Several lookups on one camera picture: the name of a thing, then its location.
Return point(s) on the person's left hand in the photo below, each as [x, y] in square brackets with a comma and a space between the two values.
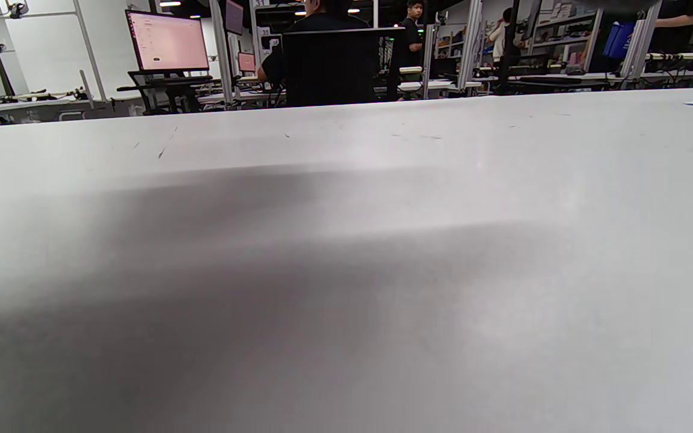
[617, 5]

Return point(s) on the blue box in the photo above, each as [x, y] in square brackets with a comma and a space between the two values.
[617, 39]

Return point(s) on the white workbench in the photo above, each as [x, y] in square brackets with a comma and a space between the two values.
[21, 103]
[437, 85]

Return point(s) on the lit computer monitor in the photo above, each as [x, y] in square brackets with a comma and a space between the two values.
[166, 42]

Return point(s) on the black monitor stand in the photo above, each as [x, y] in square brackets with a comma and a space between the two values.
[166, 90]

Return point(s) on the aluminium frame post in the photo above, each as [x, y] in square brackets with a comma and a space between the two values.
[88, 54]
[470, 42]
[223, 54]

